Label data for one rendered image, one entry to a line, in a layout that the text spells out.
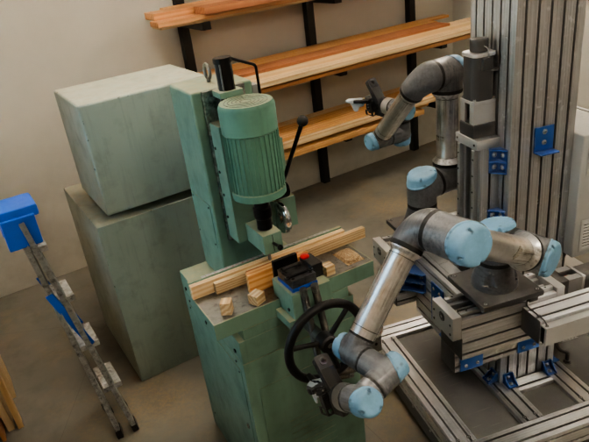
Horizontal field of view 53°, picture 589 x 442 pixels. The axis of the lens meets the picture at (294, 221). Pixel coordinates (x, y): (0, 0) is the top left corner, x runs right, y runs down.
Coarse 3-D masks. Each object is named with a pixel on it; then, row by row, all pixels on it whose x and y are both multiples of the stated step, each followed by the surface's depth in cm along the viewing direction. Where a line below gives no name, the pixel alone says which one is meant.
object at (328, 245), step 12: (360, 228) 219; (324, 240) 214; (336, 240) 215; (348, 240) 217; (312, 252) 211; (324, 252) 214; (228, 276) 199; (240, 276) 200; (216, 288) 196; (228, 288) 199
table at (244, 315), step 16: (320, 256) 212; (336, 272) 201; (352, 272) 203; (368, 272) 206; (240, 288) 199; (272, 288) 197; (336, 288) 201; (192, 304) 200; (208, 304) 193; (240, 304) 190; (272, 304) 190; (208, 320) 186; (224, 320) 184; (240, 320) 186; (256, 320) 189; (288, 320) 185; (224, 336) 185
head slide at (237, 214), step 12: (216, 132) 190; (216, 144) 194; (216, 156) 198; (228, 180) 196; (228, 192) 199; (228, 204) 203; (240, 204) 201; (252, 204) 204; (228, 216) 207; (240, 216) 203; (252, 216) 205; (240, 228) 204; (240, 240) 206
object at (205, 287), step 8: (336, 232) 216; (312, 240) 213; (320, 240) 214; (288, 248) 210; (296, 248) 210; (272, 256) 206; (248, 264) 203; (256, 264) 203; (224, 272) 200; (232, 272) 200; (208, 280) 197; (216, 280) 198; (192, 288) 194; (200, 288) 196; (208, 288) 197; (192, 296) 196; (200, 296) 197
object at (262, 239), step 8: (248, 224) 204; (256, 224) 203; (248, 232) 205; (256, 232) 198; (264, 232) 196; (272, 232) 196; (280, 232) 197; (256, 240) 200; (264, 240) 194; (272, 240) 196; (280, 240) 198; (264, 248) 196; (272, 248) 197
